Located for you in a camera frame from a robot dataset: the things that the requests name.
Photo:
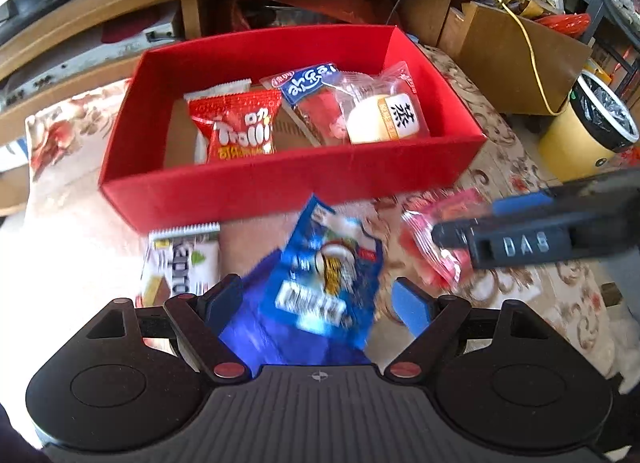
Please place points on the red cardboard box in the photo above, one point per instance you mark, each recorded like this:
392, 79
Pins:
250, 193

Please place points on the brown cardboard box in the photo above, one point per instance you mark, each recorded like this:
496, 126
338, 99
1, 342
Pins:
500, 58

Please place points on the black bin liner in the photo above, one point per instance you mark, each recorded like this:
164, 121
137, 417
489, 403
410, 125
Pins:
605, 113

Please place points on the green white wafer packet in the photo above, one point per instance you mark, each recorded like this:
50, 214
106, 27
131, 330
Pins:
170, 268

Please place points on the red orange bag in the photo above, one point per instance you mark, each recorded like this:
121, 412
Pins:
345, 5

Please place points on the silver media player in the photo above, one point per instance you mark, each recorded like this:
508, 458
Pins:
90, 55

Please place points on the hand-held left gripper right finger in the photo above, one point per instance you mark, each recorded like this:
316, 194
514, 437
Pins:
415, 308

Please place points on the yellow trash bin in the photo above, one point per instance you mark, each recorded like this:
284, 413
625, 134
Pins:
565, 143

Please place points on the pink cake packet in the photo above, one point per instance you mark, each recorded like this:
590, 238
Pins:
435, 263

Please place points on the clear steamed cake packet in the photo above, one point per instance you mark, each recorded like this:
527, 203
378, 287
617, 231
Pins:
370, 118

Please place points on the floral tablecloth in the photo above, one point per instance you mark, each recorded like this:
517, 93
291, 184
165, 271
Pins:
505, 153

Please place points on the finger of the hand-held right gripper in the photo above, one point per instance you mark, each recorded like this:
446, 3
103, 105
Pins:
522, 203
450, 234

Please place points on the red plastic bag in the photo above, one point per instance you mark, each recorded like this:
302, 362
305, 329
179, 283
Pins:
565, 23

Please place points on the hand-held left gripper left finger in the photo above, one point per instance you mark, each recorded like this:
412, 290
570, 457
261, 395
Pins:
222, 300

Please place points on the red snack packet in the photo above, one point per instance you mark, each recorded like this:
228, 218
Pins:
240, 133

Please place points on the blue label spicy strip packet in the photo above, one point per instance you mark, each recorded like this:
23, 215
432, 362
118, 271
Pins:
305, 85

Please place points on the dark blue snack packet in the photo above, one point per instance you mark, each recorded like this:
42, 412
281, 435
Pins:
320, 283

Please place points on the white blue carton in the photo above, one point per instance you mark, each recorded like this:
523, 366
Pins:
10, 155

